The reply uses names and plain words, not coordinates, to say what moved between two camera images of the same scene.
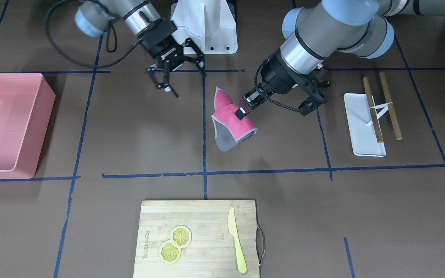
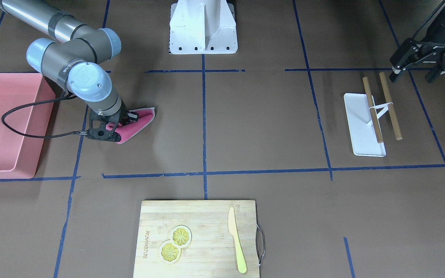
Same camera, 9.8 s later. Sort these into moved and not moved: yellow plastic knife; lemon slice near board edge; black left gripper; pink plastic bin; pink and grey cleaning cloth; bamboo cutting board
Moved: pink and grey cleaning cloth; black left gripper
Not moved: lemon slice near board edge; bamboo cutting board; pink plastic bin; yellow plastic knife
